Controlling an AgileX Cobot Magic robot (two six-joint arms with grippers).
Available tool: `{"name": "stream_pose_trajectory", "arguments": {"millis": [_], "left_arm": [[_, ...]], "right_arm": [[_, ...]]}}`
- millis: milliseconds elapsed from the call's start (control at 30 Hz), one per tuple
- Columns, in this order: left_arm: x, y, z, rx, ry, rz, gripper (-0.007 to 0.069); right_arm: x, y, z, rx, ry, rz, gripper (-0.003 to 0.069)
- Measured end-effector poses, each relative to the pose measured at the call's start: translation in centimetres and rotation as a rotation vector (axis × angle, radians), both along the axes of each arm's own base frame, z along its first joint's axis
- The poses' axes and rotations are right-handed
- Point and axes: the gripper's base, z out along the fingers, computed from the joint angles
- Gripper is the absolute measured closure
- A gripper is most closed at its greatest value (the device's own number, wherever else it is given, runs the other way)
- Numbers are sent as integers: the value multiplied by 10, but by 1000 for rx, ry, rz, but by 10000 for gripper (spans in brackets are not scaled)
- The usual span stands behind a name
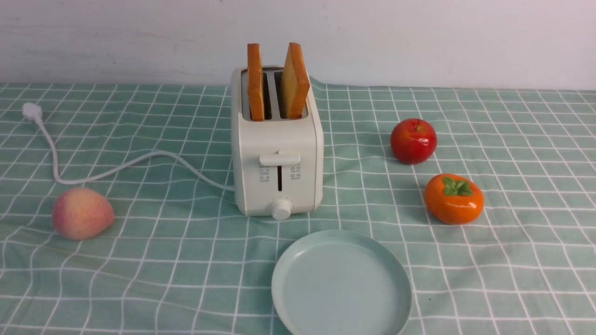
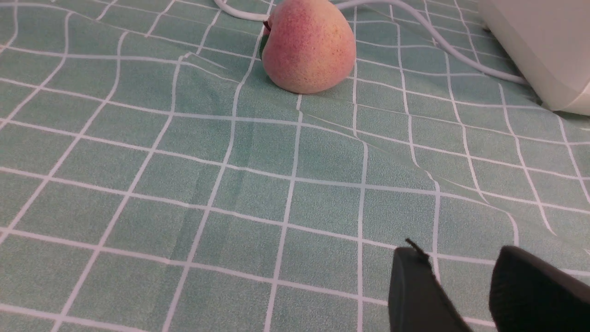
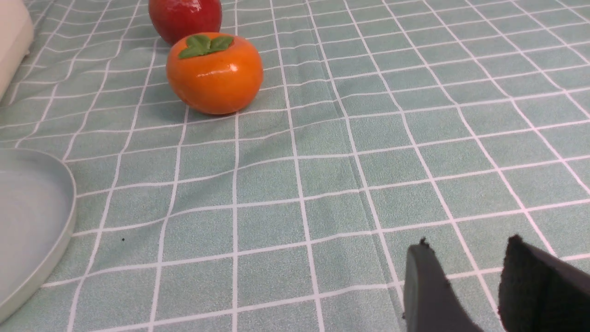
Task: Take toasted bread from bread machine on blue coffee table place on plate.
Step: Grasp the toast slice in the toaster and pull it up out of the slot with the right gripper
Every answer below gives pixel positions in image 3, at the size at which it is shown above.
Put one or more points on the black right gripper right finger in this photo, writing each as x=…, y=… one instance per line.
x=541, y=293

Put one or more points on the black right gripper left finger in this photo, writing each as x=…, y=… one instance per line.
x=430, y=303

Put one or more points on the white two-slot toaster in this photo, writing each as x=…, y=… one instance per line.
x=16, y=37

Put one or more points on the green checkered tablecloth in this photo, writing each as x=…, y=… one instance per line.
x=378, y=122

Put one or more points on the orange persimmon with green leaf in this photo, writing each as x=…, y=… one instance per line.
x=215, y=73

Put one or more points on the red apple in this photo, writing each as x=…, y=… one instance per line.
x=176, y=19

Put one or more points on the grey round plate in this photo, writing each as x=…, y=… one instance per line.
x=38, y=195

